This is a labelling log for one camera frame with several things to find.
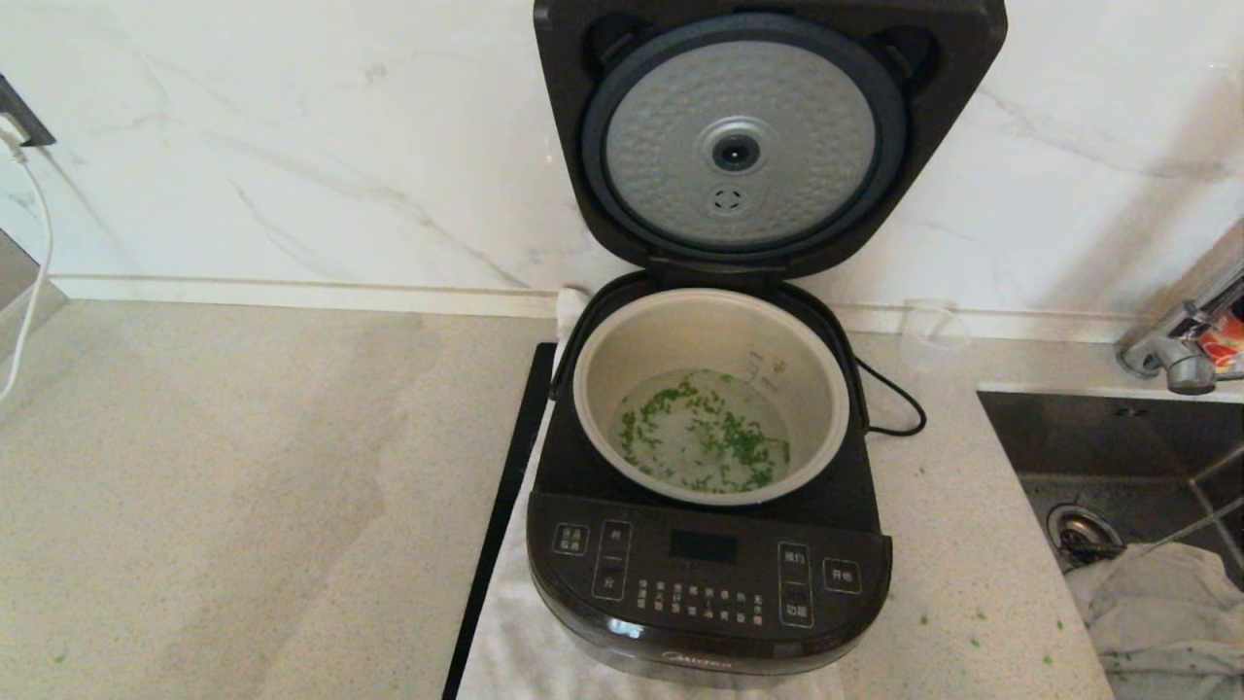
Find black power cord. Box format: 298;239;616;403
853;358;927;438

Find black rice cooker lid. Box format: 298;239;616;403
534;0;1010;283

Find grey box-shaped appliance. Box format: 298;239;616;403
0;230;69;366

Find chrome sink faucet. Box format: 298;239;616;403
1115;255;1244;397

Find clear plastic cup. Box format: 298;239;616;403
899;299;973;375

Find stainless steel sink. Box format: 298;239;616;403
975;389;1244;700

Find dish soap bottle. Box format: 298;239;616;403
1193;313;1244;368

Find long black flat strip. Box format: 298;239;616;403
442;342;557;700

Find crumpled grey cloth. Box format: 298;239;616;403
1064;542;1244;700

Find black Midea rice cooker base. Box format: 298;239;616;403
528;272;893;689

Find black wall socket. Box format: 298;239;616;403
0;73;57;150

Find white terry towel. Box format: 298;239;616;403
457;287;847;700

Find white cable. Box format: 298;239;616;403
0;131;55;404

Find metal sink drain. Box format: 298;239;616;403
1046;503;1123;565

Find beige inner cooking pot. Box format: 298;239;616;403
572;288;851;507

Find green grains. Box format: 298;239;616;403
619;372;793;495

